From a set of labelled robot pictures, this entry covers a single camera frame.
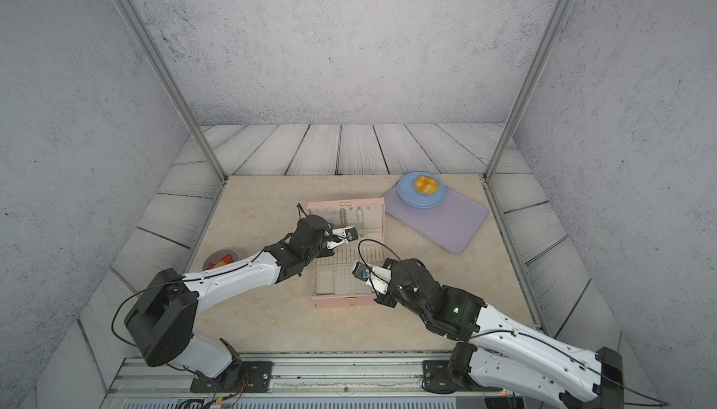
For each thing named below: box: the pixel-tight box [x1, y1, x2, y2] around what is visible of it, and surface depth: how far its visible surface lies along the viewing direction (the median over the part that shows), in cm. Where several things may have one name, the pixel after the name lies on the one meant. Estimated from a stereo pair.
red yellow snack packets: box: [208, 253, 235, 270], surface depth 94 cm
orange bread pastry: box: [412, 174, 440, 195], surface depth 117 cm
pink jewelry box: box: [306, 197, 386, 309], surface depth 86 cm
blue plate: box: [396, 170, 448, 209], surface depth 117 cm
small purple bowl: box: [201, 248, 240, 271], surface depth 94 cm
